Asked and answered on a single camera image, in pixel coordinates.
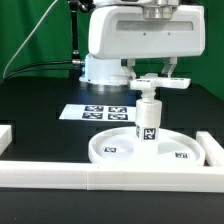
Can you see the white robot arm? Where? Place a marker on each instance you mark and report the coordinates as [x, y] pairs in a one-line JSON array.
[[109, 72]]

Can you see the white sheet with markers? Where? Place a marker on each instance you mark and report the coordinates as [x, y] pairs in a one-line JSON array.
[[106, 113]]

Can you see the white round table top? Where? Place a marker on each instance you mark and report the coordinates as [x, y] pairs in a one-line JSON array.
[[121, 147]]

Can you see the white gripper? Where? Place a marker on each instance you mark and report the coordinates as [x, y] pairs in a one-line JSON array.
[[122, 32]]

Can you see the white cross-shaped table base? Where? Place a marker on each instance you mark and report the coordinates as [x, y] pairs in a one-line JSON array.
[[149, 83]]

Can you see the white U-shaped frame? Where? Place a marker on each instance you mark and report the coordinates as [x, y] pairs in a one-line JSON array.
[[91, 176]]

